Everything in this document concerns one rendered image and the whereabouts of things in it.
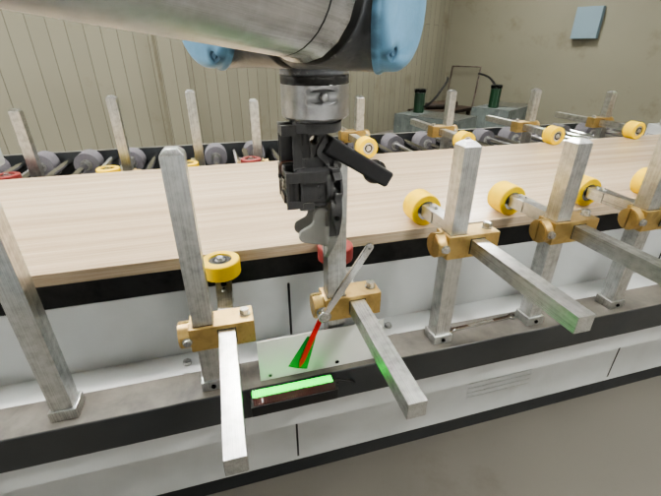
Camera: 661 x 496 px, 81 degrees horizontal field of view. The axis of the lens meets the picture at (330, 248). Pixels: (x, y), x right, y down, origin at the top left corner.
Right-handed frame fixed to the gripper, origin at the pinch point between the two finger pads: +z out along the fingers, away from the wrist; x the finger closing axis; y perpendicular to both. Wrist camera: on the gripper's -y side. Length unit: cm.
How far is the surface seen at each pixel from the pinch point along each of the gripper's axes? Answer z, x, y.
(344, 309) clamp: 16.7, -5.2, -4.3
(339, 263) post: 6.6, -6.0, -3.5
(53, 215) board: 11, -59, 60
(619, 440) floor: 101, -10, -114
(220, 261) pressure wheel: 10.4, -19.8, 18.0
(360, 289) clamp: 14.0, -7.0, -8.1
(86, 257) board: 11, -30, 46
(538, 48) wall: -27, -537, -500
